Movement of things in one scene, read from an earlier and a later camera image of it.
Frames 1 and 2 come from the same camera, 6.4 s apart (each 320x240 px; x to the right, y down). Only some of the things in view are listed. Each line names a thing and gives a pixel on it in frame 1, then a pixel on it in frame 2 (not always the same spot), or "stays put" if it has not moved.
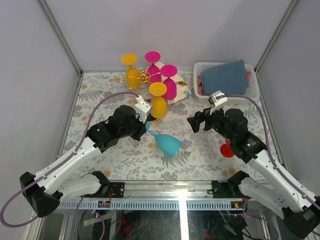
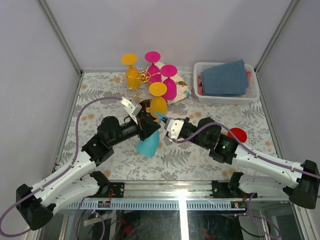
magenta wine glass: x=168 y=71 stays put
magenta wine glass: x=154 y=73 stays put
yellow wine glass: x=133 y=78 stays put
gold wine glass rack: x=142 y=76 stays put
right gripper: x=204 y=116 to x=179 y=137
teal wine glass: x=168 y=145 to x=149 y=146
